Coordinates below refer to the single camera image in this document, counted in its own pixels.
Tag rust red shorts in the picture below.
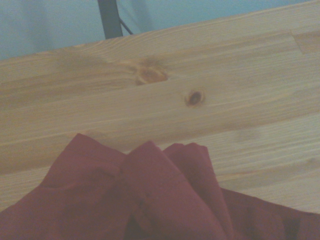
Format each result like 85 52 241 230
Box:
0 132 320 240

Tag dark olive camera stand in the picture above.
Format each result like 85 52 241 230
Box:
96 0 125 40

